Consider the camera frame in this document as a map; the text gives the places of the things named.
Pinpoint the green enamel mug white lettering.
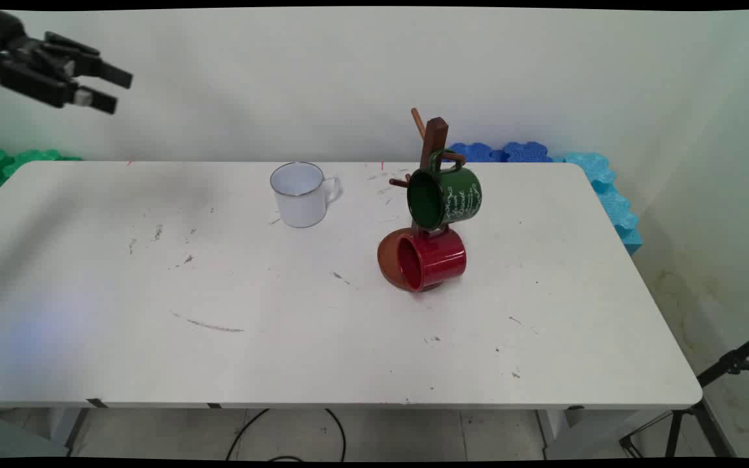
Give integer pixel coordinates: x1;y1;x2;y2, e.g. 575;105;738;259
406;149;483;232

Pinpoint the green foam mat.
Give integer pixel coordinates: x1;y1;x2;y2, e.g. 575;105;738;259
0;149;83;193

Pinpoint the brown wooden mug tree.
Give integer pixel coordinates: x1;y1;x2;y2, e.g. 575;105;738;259
377;107;467;293

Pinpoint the white table leg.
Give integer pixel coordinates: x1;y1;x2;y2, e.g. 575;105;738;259
48;408;90;457
536;408;585;459

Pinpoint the red enamel mug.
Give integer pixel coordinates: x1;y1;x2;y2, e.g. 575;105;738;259
395;226;467;293

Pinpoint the dark blue foam mat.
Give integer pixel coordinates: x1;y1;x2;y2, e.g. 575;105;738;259
502;141;553;163
446;142;506;163

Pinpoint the light blue foam mat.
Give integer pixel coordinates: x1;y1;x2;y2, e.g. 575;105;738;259
551;152;643;255

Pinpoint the black tripod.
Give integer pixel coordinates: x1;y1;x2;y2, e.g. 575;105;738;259
620;325;749;459

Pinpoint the black cable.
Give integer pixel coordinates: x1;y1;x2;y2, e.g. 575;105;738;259
226;408;348;463

